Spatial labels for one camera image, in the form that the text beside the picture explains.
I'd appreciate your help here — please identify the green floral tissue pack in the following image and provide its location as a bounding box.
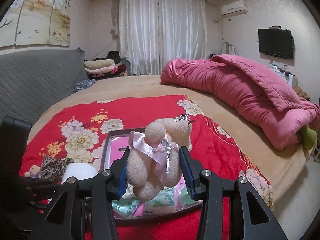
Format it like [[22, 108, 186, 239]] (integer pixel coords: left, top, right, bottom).
[[112, 185, 201, 219]]

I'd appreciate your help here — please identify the teddy bear purple dress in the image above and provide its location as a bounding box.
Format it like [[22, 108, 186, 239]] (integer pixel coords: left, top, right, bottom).
[[24, 165, 41, 179]]

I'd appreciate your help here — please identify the cream teddy pink ribbon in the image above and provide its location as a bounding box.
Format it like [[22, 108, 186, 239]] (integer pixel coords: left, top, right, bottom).
[[126, 115, 193, 202]]

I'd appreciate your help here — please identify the leopard print scrunchie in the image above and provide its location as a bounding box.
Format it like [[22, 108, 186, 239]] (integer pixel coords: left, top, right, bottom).
[[39, 155, 74, 182]]

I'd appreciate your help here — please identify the white paper towel roll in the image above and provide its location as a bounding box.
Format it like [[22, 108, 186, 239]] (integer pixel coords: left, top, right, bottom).
[[61, 163, 98, 184]]

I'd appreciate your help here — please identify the beige bed sheet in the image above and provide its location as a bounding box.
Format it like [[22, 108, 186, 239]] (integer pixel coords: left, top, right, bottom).
[[28, 75, 310, 202]]

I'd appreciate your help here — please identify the red floral blanket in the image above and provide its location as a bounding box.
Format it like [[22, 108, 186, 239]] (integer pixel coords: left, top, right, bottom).
[[19, 94, 275, 240]]

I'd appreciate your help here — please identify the pink red quilt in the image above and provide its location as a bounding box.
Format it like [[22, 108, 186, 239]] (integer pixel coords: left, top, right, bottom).
[[161, 54, 319, 151]]

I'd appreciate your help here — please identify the grey quilted headboard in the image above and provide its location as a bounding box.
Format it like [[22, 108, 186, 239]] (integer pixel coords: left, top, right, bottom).
[[1, 48, 88, 124]]

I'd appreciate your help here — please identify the blue knitted cloth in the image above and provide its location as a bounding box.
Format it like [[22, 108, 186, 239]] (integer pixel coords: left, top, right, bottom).
[[73, 79, 96, 93]]

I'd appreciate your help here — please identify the folded clothes stack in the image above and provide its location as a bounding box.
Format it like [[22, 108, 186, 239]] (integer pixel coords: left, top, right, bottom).
[[84, 51, 130, 80]]

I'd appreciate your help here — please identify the white curtain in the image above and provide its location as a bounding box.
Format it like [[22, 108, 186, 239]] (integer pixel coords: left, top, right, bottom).
[[119, 0, 207, 75]]

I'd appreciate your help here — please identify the white air conditioner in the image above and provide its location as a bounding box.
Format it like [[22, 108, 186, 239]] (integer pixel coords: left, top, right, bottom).
[[220, 0, 248, 16]]

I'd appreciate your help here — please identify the black wall television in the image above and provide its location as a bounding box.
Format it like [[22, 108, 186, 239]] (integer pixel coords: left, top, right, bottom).
[[258, 28, 294, 60]]

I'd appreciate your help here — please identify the floral wall painting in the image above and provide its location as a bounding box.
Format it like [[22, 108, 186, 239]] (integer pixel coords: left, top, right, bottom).
[[1, 0, 71, 48]]

